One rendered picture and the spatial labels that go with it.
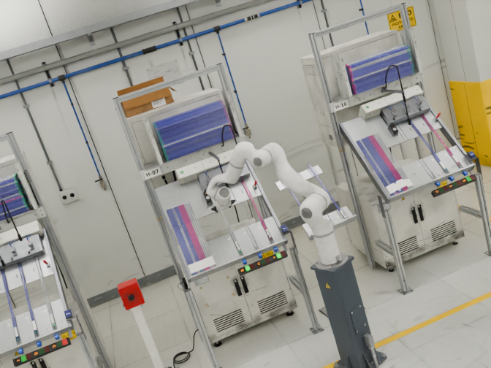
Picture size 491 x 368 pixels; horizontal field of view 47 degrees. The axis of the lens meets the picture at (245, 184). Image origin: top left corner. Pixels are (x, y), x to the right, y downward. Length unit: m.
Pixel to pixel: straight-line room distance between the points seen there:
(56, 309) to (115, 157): 2.03
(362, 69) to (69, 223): 2.99
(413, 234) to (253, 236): 1.36
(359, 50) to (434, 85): 2.04
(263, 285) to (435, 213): 1.44
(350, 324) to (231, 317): 1.08
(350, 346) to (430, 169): 1.42
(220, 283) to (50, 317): 1.15
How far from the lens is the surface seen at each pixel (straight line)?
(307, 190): 3.23
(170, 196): 3.95
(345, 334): 3.50
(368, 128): 4.32
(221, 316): 4.18
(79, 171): 5.44
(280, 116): 5.67
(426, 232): 4.61
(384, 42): 4.60
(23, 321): 3.85
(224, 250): 3.75
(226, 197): 3.44
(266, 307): 4.26
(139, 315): 3.89
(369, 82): 4.33
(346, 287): 3.36
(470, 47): 6.06
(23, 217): 4.03
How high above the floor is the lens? 2.14
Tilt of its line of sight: 16 degrees down
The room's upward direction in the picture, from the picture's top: 18 degrees counter-clockwise
